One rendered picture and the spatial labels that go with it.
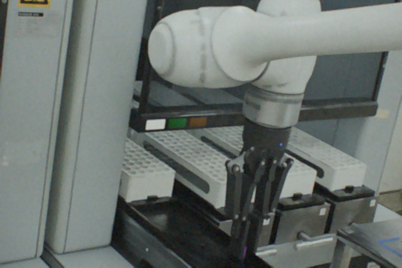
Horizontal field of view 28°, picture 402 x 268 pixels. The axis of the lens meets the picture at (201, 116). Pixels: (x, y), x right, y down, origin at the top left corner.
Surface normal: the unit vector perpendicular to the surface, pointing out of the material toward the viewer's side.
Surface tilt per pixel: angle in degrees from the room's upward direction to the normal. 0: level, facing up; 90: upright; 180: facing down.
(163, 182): 90
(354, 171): 90
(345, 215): 90
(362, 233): 0
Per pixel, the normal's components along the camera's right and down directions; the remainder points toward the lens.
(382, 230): 0.17, -0.94
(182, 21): -0.04, -0.63
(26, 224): 0.58, 0.33
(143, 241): -0.79, 0.04
